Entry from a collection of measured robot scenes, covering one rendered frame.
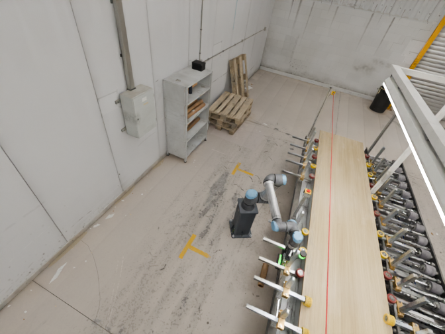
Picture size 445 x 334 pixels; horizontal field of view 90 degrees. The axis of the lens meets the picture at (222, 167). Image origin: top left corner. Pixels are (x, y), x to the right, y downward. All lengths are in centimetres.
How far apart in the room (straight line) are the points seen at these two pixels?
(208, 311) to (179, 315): 34
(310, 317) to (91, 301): 236
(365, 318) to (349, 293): 20
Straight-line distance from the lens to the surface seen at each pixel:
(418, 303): 281
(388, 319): 270
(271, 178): 241
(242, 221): 324
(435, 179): 153
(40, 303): 354
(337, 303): 257
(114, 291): 330
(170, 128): 420
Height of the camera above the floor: 302
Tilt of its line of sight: 43 degrees down
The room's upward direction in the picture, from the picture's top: 10 degrees clockwise
